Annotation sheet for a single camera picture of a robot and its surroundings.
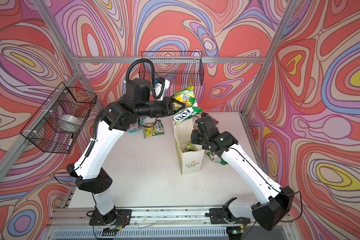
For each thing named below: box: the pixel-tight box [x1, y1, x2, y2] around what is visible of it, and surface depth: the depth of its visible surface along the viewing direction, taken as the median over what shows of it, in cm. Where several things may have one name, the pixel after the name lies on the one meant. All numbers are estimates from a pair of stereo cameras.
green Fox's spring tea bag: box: [204, 149, 228, 165], surface depth 93 cm
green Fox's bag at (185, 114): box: [173, 106, 203, 125], surface depth 56 cm
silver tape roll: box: [59, 114, 82, 126], surface depth 75 cm
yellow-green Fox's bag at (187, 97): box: [173, 86, 198, 109], surface depth 57 cm
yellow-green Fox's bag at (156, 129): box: [143, 119, 165, 139], surface depth 107 cm
